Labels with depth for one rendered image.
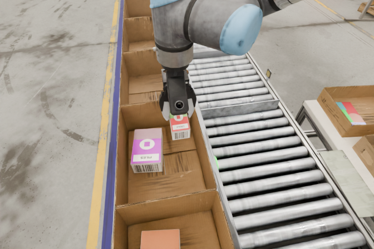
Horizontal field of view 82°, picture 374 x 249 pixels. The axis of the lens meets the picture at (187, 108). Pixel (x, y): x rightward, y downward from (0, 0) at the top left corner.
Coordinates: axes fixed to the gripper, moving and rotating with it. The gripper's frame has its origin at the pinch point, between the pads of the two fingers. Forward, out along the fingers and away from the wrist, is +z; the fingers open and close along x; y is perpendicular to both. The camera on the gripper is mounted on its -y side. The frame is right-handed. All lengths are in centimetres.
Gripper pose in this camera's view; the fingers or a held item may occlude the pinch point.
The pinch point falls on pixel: (178, 118)
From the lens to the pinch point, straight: 67.2
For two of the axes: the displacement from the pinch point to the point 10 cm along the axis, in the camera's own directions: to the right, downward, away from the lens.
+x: -9.8, 1.3, -1.2
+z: 0.0, 6.9, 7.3
